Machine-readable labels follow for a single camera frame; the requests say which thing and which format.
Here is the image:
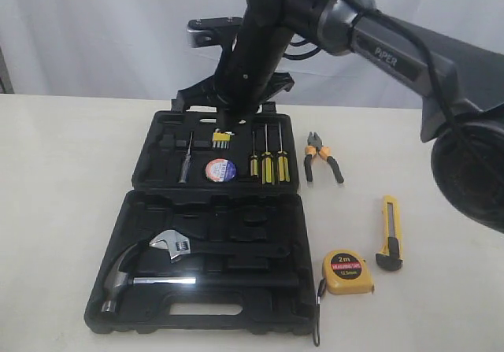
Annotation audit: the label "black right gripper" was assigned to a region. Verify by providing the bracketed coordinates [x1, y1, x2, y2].
[176, 0, 329, 132]

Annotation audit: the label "black electrical tape roll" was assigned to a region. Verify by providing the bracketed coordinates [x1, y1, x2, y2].
[205, 158, 237, 183]

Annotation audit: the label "orange black combination pliers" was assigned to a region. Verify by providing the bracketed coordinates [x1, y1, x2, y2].
[303, 132, 344, 184]

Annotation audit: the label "yellow measuring tape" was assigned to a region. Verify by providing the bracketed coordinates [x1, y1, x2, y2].
[313, 249, 375, 347]

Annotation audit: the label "yellow utility knife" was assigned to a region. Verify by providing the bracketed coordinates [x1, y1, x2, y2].
[375, 195, 403, 272]

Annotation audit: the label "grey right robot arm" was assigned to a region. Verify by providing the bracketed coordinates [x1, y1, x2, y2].
[173, 0, 503, 232]

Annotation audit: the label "black plastic tool case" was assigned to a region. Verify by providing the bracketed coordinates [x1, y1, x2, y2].
[84, 102, 317, 335]

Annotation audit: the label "yellow hex key set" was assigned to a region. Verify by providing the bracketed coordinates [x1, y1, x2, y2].
[212, 128, 234, 150]

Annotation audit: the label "small yellow black screwdriver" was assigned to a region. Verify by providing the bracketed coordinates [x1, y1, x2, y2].
[249, 132, 259, 177]

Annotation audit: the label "chrome adjustable wrench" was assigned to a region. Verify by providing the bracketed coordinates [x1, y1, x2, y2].
[149, 229, 290, 262]

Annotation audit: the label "steel claw hammer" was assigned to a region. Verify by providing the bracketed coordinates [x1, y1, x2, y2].
[101, 244, 300, 313]

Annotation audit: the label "clear handle tester screwdriver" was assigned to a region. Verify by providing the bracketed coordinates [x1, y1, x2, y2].
[178, 132, 194, 183]

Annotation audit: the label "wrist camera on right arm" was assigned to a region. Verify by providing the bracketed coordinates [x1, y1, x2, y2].
[187, 17, 243, 48]

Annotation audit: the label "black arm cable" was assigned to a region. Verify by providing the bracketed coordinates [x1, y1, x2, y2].
[283, 0, 469, 140]

